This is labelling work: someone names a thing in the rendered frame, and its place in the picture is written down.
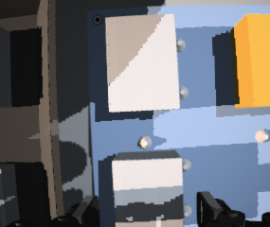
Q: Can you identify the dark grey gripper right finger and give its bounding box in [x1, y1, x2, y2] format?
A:
[196, 191, 270, 227]

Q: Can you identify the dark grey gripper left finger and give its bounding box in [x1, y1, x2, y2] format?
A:
[5, 196, 100, 227]

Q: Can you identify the orange rectangular block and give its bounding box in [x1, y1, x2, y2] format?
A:
[230, 14, 270, 108]

